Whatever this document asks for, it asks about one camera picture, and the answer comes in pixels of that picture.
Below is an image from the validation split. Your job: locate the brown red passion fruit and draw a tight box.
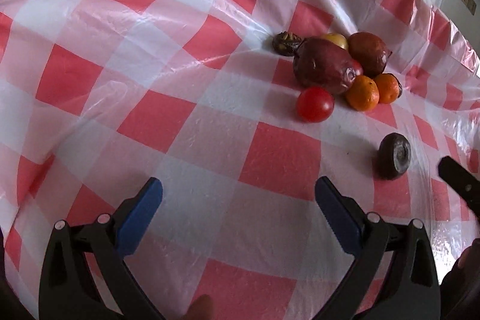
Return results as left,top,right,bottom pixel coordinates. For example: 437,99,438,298
347,32,392,78

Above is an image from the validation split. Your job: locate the large dark red pomegranate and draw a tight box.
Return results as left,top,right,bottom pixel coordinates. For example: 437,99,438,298
293,37,357,95

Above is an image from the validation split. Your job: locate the small yellow fruit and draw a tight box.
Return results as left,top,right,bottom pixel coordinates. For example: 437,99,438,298
321,32,348,50

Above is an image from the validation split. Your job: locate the dark brown dried mangosteen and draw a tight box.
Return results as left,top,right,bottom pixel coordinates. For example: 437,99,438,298
272,31,304,57

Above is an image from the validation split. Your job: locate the person left hand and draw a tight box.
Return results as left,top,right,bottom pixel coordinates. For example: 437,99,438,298
180,294,214,320

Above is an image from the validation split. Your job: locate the small red cherry tomato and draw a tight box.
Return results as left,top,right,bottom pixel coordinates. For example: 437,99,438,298
352,59,363,76

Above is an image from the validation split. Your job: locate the dark purple mangosteen front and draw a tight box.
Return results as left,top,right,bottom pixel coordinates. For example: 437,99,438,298
376,132,412,180

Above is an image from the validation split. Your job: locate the person right hand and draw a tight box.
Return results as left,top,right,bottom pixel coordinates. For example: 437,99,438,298
457,245,479,269

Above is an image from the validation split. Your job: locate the small orange mandarin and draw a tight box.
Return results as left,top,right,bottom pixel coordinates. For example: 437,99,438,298
374,73,398,104
344,75,379,112

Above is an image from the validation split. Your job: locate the red white checkered tablecloth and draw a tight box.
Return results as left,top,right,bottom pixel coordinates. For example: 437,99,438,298
1,0,479,319

